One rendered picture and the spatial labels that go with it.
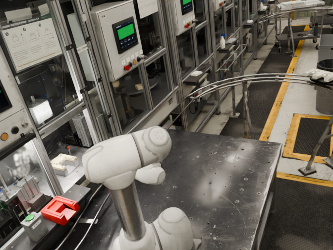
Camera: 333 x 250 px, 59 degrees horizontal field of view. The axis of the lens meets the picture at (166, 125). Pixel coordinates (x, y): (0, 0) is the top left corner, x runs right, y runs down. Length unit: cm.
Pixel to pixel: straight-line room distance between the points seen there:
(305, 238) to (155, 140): 187
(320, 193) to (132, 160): 225
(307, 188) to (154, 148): 222
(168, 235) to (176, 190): 58
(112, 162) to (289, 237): 189
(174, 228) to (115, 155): 60
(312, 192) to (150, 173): 181
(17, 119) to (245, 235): 131
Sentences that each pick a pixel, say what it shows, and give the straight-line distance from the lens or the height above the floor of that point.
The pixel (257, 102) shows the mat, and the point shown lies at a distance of 449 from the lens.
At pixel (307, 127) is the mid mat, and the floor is 1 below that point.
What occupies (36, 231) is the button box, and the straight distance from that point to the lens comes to 166.
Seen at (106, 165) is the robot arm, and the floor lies 146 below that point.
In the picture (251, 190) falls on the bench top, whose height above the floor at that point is 68.
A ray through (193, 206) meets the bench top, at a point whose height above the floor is 68.
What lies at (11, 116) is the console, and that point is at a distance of 157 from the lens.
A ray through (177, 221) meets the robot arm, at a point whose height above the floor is 94.
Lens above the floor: 201
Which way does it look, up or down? 29 degrees down
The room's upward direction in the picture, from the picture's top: 10 degrees counter-clockwise
